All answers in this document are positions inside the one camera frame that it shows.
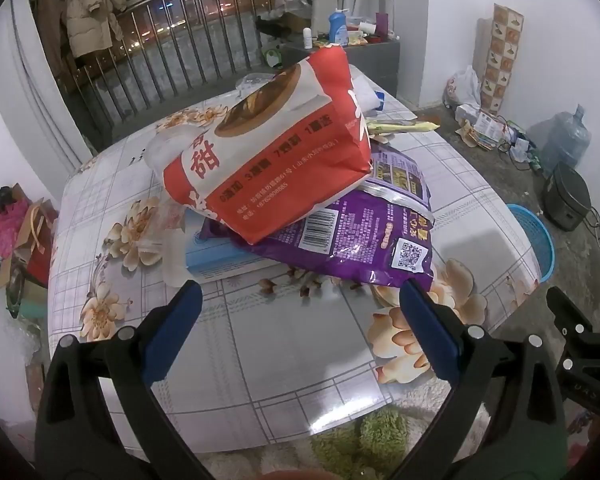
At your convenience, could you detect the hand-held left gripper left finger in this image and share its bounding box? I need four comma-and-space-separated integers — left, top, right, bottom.
34, 280, 216, 480

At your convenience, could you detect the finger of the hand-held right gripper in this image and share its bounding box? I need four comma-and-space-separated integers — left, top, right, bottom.
546, 286, 595, 342

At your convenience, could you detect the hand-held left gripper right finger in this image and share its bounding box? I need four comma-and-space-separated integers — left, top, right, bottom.
395, 277, 568, 480

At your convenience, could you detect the clear printed plastic bag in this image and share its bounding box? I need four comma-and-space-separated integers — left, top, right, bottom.
147, 199, 193, 287

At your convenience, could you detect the blue plastic basket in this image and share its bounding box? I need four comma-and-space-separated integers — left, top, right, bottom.
506, 203, 556, 283

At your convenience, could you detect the purple snack bag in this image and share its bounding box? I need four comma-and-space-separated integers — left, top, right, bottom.
200, 147, 436, 288

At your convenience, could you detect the red white paper bag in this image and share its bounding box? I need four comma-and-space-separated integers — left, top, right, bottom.
147, 44, 373, 246

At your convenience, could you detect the blue white flat box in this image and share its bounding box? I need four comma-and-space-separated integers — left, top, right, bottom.
182, 210, 281, 281

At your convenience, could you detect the floral tablecloth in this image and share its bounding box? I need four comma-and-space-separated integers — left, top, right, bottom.
47, 67, 541, 453

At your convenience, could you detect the black rice cooker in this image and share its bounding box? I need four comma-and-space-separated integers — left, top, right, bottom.
542, 161, 592, 232

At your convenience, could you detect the red paper gift bag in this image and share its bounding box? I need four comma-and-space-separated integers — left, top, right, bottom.
12, 199, 58, 286

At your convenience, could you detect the large blue water jug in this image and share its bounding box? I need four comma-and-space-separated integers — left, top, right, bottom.
540, 105, 593, 178

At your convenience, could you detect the yellow green wrapper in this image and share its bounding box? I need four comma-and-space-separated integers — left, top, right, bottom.
367, 119, 441, 136

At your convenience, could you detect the pile of paper packets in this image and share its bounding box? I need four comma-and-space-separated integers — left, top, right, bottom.
455, 105, 511, 150

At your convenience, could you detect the white plastic bag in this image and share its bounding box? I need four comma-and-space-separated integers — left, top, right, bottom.
445, 66, 482, 110

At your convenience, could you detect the patterned cardboard box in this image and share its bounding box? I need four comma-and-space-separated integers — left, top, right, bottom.
472, 3, 526, 113

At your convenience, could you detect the grey cabinet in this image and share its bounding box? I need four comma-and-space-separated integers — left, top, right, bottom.
285, 40, 401, 98

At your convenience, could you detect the blue pump bottle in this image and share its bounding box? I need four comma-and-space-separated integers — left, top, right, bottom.
328, 8, 351, 46

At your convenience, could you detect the black cloth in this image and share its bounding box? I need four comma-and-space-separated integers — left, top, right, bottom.
255, 19, 292, 39

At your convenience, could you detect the beige padded coat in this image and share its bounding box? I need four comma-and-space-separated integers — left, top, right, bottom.
62, 0, 128, 58

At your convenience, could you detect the brown hanging garment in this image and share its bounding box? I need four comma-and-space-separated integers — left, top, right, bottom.
34, 0, 70, 77

